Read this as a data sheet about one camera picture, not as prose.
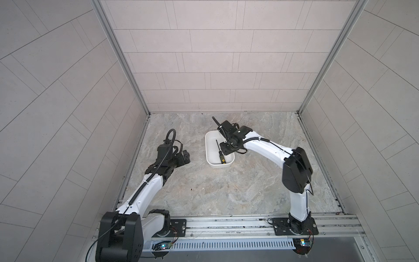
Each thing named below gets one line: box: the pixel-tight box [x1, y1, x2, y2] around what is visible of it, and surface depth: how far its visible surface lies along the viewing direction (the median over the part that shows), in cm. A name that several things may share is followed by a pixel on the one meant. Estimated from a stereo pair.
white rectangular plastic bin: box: [205, 129, 236, 169], surface depth 94 cm
